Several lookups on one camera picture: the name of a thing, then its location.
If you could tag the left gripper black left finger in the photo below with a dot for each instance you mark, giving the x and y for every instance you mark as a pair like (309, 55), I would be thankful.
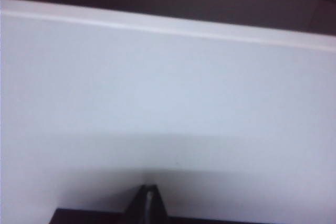
(137, 208)

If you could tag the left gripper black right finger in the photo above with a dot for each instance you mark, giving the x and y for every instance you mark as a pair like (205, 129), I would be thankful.
(158, 208)

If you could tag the white cabinet drawer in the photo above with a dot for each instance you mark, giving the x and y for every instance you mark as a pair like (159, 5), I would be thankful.
(157, 90)

